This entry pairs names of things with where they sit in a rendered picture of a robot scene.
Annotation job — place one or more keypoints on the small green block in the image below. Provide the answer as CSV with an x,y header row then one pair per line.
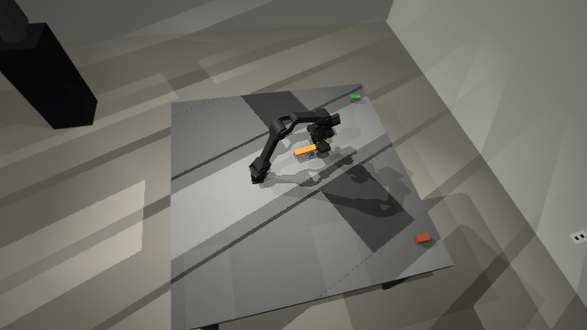
x,y
354,97

